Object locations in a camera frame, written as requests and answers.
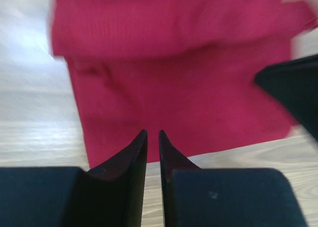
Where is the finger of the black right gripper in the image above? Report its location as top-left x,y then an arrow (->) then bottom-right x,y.
254,55 -> 318,140

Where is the dark red t-shirt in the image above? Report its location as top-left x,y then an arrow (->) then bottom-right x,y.
50,0 -> 318,167

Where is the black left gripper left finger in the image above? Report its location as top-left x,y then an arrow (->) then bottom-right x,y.
0,130 -> 148,227

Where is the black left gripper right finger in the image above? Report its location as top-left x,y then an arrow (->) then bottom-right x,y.
159,131 -> 307,227

